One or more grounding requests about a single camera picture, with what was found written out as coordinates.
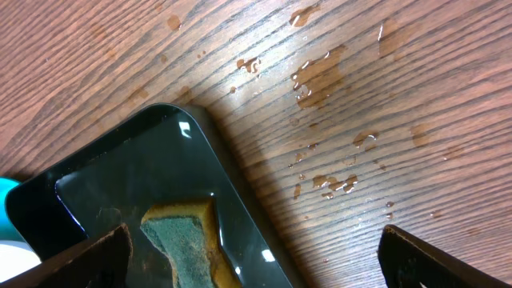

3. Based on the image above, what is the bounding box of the green and yellow sponge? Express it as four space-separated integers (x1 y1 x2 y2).
140 199 242 288

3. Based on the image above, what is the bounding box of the white plate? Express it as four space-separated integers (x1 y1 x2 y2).
0 240 41 282

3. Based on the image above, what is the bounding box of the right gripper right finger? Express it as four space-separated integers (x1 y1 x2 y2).
378 225 511 288

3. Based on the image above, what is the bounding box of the black rectangular water tray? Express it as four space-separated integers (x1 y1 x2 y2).
6 104 306 287

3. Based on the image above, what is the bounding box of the teal plastic tray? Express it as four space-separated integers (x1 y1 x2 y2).
0 178 23 242

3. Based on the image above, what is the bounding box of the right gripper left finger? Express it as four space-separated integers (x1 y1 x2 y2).
1 223 133 288

